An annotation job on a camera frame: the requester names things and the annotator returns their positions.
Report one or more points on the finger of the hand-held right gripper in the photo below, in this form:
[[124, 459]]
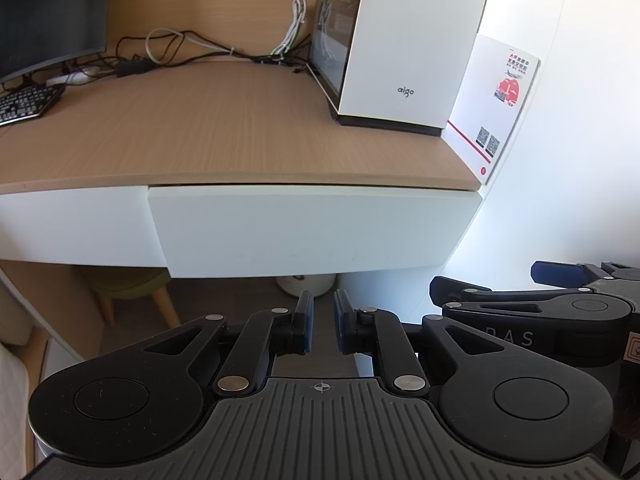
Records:
[[465, 297], [555, 273]]

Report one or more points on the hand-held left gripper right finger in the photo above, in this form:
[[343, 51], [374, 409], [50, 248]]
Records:
[[342, 326]]

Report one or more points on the white desk drawer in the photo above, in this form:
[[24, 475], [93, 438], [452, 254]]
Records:
[[310, 230]]

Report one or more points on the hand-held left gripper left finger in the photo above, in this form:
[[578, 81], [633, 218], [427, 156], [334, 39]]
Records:
[[307, 326]]

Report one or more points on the white card with red print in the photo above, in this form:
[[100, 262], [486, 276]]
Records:
[[492, 110]]

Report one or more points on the green stool with wooden legs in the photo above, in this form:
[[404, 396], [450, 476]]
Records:
[[130, 282]]

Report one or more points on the black computer monitor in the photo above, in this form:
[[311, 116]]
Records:
[[45, 10]]

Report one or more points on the white power adapter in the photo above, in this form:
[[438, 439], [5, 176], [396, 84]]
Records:
[[70, 78]]

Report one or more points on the white computer case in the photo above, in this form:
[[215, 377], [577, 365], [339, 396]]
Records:
[[415, 35]]

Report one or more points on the white bin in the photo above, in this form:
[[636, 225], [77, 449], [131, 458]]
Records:
[[305, 285]]

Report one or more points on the black keyboard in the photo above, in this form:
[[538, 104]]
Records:
[[25, 102]]

